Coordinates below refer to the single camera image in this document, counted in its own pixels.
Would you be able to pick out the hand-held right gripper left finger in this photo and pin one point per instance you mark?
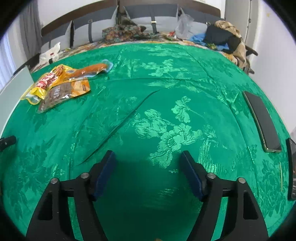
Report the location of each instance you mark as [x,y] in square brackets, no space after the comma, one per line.
[105,176]

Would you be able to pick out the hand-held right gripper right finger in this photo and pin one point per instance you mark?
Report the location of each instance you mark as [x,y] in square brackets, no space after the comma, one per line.
[192,176]

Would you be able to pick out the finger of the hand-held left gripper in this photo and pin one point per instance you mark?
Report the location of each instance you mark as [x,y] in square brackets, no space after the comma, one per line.
[7,142]

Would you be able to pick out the white cardboard box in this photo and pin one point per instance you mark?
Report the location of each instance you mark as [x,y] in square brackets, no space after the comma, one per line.
[13,85]

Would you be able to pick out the orange packet brown contents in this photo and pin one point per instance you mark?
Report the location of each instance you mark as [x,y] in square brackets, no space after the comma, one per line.
[60,92]

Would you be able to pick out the yellow snack packet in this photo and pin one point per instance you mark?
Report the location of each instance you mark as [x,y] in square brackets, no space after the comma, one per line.
[46,81]

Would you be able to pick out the clear sausage packet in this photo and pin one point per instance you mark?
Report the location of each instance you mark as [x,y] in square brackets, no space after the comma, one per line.
[92,68]

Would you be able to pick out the white sheer curtain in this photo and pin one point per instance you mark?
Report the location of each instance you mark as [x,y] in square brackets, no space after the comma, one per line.
[7,62]

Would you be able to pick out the green patterned blanket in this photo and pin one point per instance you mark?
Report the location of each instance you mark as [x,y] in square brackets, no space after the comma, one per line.
[161,92]

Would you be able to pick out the thin wooden stick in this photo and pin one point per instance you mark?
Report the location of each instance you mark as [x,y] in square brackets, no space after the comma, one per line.
[281,176]

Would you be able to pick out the black smartphone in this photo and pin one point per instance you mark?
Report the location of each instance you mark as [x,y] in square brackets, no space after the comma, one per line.
[263,120]
[292,166]

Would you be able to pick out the white plastic bag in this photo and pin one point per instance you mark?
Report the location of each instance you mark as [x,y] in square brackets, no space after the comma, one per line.
[49,54]

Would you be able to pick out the grey curtain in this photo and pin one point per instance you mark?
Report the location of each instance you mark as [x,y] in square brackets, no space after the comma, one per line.
[30,25]

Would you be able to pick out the floral bedsheet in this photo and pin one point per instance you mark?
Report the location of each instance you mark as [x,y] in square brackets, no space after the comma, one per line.
[81,47]

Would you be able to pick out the beige patterned clothing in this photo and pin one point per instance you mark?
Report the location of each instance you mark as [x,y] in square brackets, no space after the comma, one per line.
[240,53]

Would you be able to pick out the blue cloth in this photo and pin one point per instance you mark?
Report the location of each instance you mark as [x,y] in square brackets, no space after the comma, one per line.
[198,38]

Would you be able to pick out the dark brown headboard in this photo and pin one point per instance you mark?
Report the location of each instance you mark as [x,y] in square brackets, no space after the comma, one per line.
[69,16]

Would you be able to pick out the black bag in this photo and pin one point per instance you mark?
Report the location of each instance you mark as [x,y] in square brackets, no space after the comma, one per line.
[217,34]

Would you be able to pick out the dark patterned cloth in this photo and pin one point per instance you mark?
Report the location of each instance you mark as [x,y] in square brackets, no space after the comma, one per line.
[124,30]

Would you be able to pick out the clear plastic bag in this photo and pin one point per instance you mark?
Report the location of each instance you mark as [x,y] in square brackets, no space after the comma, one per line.
[183,25]

